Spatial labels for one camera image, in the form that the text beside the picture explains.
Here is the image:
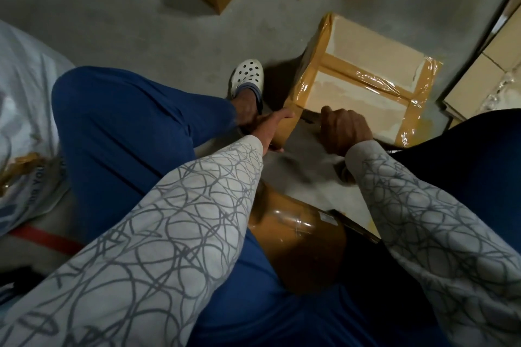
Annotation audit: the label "person's left hand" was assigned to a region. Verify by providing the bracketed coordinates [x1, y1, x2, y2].
[248, 107, 296, 157]

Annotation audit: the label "person's right hand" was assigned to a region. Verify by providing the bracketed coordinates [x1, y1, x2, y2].
[316, 105, 374, 157]

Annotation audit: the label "small cardboard box being taped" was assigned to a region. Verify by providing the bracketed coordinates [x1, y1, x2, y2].
[272, 12, 444, 151]

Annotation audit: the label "cardboard box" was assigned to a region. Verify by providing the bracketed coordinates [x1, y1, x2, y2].
[442, 0, 521, 126]

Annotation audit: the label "person's right forearm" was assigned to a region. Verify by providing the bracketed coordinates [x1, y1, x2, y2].
[344, 139, 521, 347]

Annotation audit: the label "person's left forearm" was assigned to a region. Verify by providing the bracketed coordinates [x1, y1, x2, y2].
[0, 133, 265, 347]

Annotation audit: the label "person's left white clog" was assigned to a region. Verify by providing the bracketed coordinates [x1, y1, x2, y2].
[226, 58, 266, 126]

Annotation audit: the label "person's blue trousers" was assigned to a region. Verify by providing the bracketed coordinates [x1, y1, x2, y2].
[50, 65, 521, 347]

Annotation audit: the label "brown plastic-wrapped stool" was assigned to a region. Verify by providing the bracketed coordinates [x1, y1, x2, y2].
[248, 180, 381, 295]

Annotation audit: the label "white woven sack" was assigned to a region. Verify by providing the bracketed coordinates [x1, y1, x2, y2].
[0, 19, 80, 238]

